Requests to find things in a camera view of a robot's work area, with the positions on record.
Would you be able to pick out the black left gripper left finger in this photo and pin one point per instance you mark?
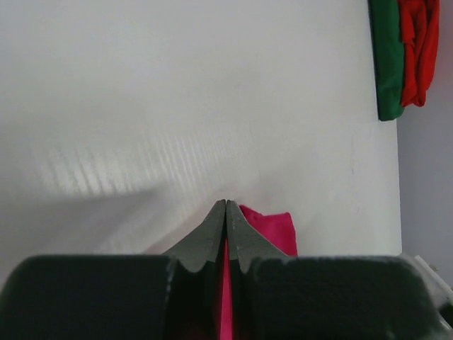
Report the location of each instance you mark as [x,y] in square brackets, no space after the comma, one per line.
[168,296]

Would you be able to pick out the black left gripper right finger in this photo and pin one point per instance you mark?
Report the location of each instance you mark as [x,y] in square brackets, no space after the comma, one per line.
[276,296]

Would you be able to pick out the pink t shirt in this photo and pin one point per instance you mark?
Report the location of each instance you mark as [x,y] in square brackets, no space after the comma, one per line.
[278,230]

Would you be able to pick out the folded green t shirt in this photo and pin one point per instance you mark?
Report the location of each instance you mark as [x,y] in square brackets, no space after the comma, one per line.
[388,54]

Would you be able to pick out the folded red t shirt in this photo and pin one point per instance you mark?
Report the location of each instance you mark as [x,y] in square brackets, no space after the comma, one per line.
[420,28]

